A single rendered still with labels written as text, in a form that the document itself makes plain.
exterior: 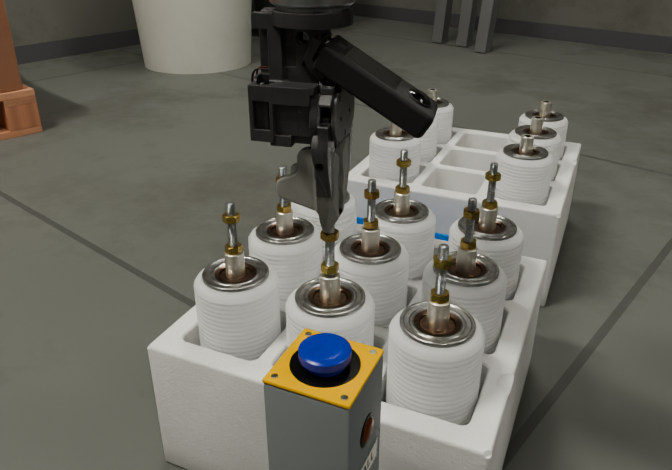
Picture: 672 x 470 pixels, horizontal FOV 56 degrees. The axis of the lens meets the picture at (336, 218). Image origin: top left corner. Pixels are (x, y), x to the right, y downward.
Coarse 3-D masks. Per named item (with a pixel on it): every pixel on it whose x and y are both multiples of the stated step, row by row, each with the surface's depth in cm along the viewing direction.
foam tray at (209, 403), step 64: (192, 320) 75; (512, 320) 75; (192, 384) 70; (256, 384) 66; (384, 384) 68; (512, 384) 66; (192, 448) 75; (256, 448) 70; (384, 448) 62; (448, 448) 58
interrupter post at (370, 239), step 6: (366, 228) 75; (378, 228) 75; (366, 234) 75; (372, 234) 75; (378, 234) 75; (366, 240) 75; (372, 240) 75; (378, 240) 76; (366, 246) 75; (372, 246) 75; (378, 246) 76; (366, 252) 76; (372, 252) 76
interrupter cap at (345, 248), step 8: (344, 240) 78; (352, 240) 78; (360, 240) 78; (384, 240) 78; (392, 240) 78; (344, 248) 76; (352, 248) 76; (360, 248) 77; (384, 248) 77; (392, 248) 76; (400, 248) 76; (344, 256) 75; (352, 256) 75; (360, 256) 74; (368, 256) 75; (376, 256) 75; (384, 256) 75; (392, 256) 74; (368, 264) 73; (376, 264) 73
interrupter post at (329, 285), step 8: (320, 272) 66; (320, 280) 66; (328, 280) 65; (336, 280) 65; (320, 288) 66; (328, 288) 65; (336, 288) 66; (320, 296) 66; (328, 296) 66; (336, 296) 66
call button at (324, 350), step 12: (312, 336) 48; (324, 336) 48; (336, 336) 48; (300, 348) 47; (312, 348) 47; (324, 348) 47; (336, 348) 47; (348, 348) 47; (300, 360) 46; (312, 360) 45; (324, 360) 45; (336, 360) 45; (348, 360) 46; (312, 372) 46; (324, 372) 45; (336, 372) 46
